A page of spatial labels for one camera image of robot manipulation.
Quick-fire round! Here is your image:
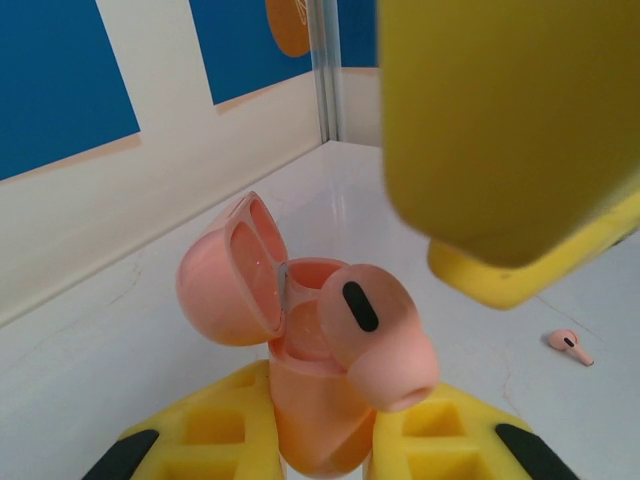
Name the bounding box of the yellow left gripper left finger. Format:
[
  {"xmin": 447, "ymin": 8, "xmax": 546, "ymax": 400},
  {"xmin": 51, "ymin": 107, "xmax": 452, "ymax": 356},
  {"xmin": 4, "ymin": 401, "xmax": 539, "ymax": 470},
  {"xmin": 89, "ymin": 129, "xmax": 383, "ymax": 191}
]
[{"xmin": 82, "ymin": 359, "xmax": 284, "ymax": 480}]

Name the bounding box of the pink wireless earbud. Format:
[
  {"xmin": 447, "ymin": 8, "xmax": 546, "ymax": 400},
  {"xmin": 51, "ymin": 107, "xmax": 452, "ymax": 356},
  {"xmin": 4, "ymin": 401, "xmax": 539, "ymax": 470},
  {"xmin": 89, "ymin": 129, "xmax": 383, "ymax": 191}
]
[
  {"xmin": 546, "ymin": 327, "xmax": 596, "ymax": 368},
  {"xmin": 315, "ymin": 263, "xmax": 441, "ymax": 414}
]

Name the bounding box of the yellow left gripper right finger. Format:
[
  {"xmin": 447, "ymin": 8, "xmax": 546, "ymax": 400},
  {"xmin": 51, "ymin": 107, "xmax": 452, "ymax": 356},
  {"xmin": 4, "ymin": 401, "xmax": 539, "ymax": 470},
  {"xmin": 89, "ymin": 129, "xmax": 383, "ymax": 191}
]
[{"xmin": 367, "ymin": 382, "xmax": 581, "ymax": 480}]

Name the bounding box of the aluminium corner post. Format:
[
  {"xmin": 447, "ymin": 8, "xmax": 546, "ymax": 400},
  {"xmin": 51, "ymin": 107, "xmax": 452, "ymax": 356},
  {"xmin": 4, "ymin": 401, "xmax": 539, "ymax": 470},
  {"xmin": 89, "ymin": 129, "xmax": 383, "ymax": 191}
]
[{"xmin": 308, "ymin": 0, "xmax": 346, "ymax": 145}]

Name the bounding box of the pink earbud charging case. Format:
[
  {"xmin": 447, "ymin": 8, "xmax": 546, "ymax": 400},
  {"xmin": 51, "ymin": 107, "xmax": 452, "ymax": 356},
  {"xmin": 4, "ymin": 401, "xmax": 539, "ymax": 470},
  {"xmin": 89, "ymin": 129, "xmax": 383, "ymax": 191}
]
[{"xmin": 175, "ymin": 189, "xmax": 386, "ymax": 476}]

